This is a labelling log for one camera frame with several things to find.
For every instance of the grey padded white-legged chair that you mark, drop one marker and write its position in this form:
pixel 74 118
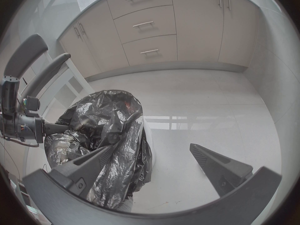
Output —
pixel 25 53

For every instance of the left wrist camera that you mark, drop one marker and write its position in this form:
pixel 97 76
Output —
pixel 32 103

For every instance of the black plastic bag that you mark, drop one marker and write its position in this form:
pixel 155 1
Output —
pixel 105 116

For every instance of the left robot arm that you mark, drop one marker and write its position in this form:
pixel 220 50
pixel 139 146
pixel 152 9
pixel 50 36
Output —
pixel 10 92

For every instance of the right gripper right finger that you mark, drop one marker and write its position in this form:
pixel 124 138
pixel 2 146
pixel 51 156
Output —
pixel 222 170

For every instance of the white trash bin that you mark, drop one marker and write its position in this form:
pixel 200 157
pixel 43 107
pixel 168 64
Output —
pixel 150 144

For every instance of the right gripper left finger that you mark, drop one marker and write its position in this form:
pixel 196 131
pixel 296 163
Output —
pixel 75 174

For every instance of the beige cabinet with drawers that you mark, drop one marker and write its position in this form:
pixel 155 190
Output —
pixel 199 31

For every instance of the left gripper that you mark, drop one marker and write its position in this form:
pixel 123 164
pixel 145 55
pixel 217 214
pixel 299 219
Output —
pixel 29 128

